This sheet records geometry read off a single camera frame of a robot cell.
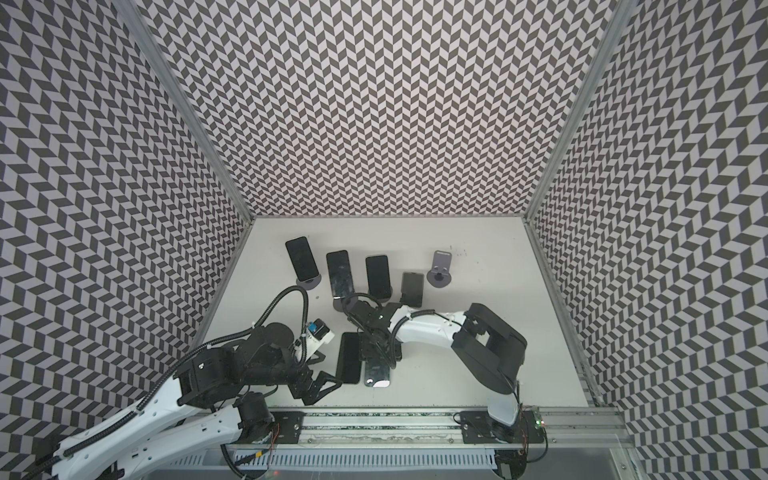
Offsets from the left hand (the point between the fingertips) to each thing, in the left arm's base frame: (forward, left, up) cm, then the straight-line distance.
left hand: (329, 375), depth 67 cm
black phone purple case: (+32, +2, -6) cm, 32 cm away
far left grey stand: (+32, +13, -12) cm, 37 cm away
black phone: (+36, +15, -5) cm, 40 cm away
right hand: (+7, -9, -16) cm, 19 cm away
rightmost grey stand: (+35, -30, -12) cm, 47 cm away
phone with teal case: (+4, -10, -14) cm, 17 cm away
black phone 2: (+29, -10, -7) cm, 31 cm away
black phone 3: (+7, -2, -15) cm, 17 cm away
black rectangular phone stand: (+28, -20, -9) cm, 36 cm away
